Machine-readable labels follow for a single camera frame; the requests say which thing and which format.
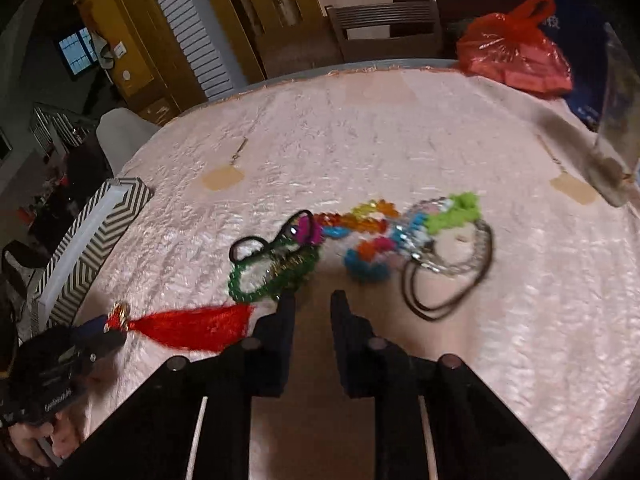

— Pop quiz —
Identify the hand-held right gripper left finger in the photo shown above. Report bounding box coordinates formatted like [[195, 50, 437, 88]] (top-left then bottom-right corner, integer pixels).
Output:
[[60, 290, 297, 480]]

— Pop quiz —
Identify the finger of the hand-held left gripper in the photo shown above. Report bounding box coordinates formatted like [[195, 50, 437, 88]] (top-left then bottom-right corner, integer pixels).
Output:
[[80, 314, 127, 358]]

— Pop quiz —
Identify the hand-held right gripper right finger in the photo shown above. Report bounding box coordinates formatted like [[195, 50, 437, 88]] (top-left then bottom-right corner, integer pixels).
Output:
[[330, 290, 571, 480]]

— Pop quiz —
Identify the green bead necklace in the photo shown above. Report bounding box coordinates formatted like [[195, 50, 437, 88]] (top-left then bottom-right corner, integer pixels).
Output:
[[227, 237, 322, 305]]

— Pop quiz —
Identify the chunky bright plastic bead bracelet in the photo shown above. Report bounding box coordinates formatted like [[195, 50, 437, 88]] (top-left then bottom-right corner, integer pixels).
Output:
[[343, 234, 398, 282]]

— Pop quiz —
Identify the red tassel charm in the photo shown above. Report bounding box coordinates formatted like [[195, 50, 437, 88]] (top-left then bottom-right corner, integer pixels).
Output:
[[107, 302, 257, 352]]

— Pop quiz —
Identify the chevron striped box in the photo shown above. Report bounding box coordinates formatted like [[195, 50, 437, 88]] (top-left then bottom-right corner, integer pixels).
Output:
[[30, 176, 156, 333]]

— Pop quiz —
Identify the translucent orange bead bracelet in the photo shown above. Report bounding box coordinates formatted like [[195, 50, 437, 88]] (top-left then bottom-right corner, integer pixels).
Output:
[[314, 199, 402, 235]]

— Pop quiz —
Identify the person's left hand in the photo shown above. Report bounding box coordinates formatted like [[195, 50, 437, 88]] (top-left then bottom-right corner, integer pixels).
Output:
[[10, 407, 86, 468]]

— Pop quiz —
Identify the lime green scrunchie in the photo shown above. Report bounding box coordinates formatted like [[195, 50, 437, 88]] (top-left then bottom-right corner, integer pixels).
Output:
[[424, 191, 482, 235]]

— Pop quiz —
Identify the pink tablecloth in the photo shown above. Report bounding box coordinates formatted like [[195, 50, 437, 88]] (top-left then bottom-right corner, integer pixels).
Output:
[[75, 60, 640, 480]]

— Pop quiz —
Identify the white seat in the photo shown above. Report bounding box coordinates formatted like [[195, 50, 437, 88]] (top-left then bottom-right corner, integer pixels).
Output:
[[95, 107, 162, 177]]

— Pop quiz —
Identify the window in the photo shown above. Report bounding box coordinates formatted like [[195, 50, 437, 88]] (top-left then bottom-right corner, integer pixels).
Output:
[[56, 26, 99, 82]]

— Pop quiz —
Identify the yellow wooden cabinet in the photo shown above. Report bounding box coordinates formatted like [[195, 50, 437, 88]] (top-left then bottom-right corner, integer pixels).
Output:
[[75, 0, 207, 123]]

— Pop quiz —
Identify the dark wooden chair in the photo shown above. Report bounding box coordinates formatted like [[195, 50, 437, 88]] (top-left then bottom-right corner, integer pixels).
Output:
[[324, 0, 445, 63]]

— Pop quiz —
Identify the white louvred door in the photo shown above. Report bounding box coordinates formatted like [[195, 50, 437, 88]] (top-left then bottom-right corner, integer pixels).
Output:
[[139, 0, 237, 102]]

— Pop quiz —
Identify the red plastic bag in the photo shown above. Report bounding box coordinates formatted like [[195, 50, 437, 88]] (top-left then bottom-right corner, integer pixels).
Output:
[[455, 0, 574, 95]]

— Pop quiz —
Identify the clear plastic jar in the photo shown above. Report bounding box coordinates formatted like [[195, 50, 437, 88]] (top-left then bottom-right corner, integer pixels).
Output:
[[586, 22, 640, 209]]

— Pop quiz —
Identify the blue bag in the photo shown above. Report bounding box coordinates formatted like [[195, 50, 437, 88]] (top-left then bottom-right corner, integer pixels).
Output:
[[542, 0, 613, 132]]

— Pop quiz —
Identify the black cord with magenta charm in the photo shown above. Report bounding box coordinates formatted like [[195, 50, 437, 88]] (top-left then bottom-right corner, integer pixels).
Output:
[[229, 209, 326, 267]]

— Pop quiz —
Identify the black cord necklace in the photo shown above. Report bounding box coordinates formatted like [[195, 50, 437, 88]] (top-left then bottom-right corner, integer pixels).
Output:
[[404, 220, 497, 322]]

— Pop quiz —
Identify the blue silver bead bracelet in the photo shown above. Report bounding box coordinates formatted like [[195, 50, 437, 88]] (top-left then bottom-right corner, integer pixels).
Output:
[[392, 207, 433, 261]]

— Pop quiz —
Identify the silver chain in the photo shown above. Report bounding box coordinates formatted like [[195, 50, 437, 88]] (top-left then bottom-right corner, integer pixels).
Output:
[[412, 222, 493, 277]]

